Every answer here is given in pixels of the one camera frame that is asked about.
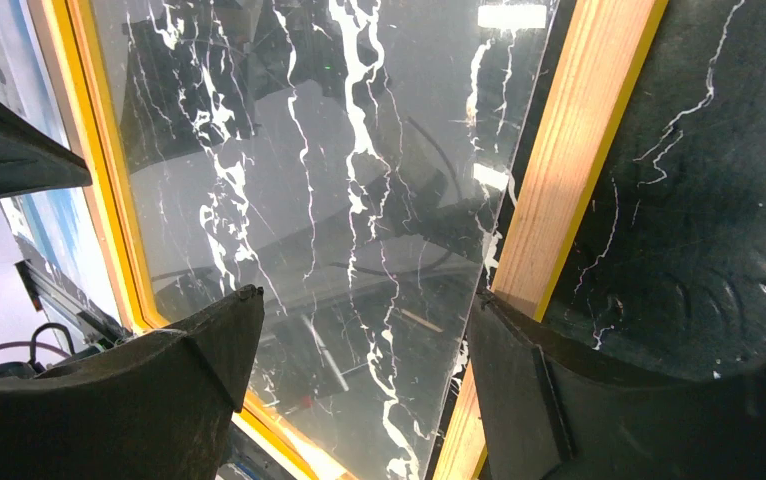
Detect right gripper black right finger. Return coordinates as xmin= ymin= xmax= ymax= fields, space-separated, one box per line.
xmin=467 ymin=291 xmax=766 ymax=479

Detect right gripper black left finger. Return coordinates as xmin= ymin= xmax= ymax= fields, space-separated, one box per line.
xmin=0 ymin=285 xmax=264 ymax=479

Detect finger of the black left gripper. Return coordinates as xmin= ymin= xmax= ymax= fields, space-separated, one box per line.
xmin=0 ymin=103 xmax=92 ymax=199

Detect clear acrylic sheet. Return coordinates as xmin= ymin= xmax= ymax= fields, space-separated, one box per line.
xmin=88 ymin=1 xmax=572 ymax=479

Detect yellow wooden picture frame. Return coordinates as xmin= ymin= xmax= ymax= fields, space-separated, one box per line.
xmin=31 ymin=1 xmax=666 ymax=479

